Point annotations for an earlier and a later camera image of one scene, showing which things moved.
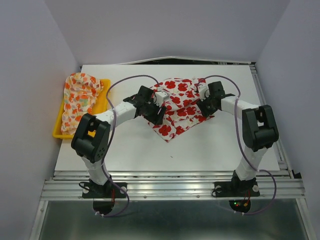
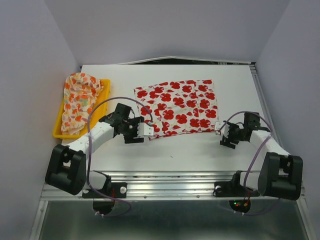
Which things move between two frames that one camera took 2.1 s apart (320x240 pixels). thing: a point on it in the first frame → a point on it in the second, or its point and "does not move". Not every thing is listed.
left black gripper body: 151,111 → 130,129
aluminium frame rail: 170,185 does not move
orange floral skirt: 80,91 does not move
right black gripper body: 206,106 → 235,134
